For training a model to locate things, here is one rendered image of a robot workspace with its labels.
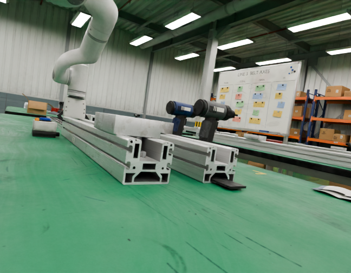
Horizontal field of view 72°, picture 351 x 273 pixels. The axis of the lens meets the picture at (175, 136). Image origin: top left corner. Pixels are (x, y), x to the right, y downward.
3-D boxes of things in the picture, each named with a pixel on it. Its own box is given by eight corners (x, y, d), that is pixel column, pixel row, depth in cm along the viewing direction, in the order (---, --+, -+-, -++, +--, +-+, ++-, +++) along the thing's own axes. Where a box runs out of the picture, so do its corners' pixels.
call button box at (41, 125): (31, 134, 98) (33, 118, 98) (57, 136, 103) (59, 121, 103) (32, 136, 91) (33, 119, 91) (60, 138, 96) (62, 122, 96)
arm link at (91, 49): (70, 30, 92) (51, 86, 111) (110, 44, 102) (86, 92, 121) (67, 17, 97) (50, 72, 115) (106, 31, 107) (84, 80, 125)
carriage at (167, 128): (125, 134, 94) (128, 116, 94) (151, 136, 100) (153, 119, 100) (143, 139, 81) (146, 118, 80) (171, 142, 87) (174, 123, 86)
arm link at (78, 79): (68, 89, 112) (88, 92, 118) (71, 60, 111) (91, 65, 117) (63, 89, 118) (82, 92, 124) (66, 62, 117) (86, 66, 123)
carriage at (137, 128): (92, 137, 63) (95, 111, 62) (131, 141, 69) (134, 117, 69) (111, 147, 49) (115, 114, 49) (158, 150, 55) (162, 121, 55)
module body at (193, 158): (102, 138, 121) (104, 121, 121) (121, 140, 127) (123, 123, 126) (202, 183, 55) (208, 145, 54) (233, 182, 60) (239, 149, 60)
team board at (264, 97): (195, 176, 440) (212, 69, 430) (215, 176, 468) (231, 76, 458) (266, 206, 316) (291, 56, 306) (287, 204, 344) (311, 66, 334)
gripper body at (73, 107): (85, 97, 124) (82, 119, 125) (63, 93, 119) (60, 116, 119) (89, 97, 118) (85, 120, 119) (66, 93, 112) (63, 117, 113)
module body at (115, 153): (60, 134, 111) (63, 116, 111) (83, 136, 117) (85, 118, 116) (122, 184, 44) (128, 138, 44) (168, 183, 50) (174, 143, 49)
